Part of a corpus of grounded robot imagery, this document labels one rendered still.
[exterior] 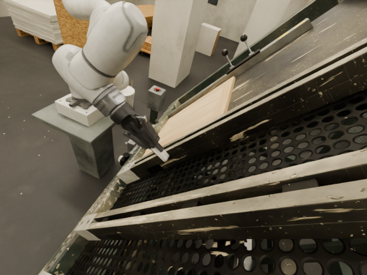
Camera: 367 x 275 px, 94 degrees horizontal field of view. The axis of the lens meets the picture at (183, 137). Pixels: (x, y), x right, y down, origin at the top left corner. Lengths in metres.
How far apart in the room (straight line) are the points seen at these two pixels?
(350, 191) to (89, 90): 0.56
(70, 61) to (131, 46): 0.18
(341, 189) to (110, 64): 0.49
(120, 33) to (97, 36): 0.06
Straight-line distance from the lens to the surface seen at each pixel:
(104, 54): 0.50
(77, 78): 0.56
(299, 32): 1.07
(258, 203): 0.26
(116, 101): 0.56
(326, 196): 0.24
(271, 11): 4.56
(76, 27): 2.75
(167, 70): 3.57
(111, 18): 0.49
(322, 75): 0.45
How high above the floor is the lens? 1.71
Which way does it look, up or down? 43 degrees down
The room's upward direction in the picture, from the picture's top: 18 degrees clockwise
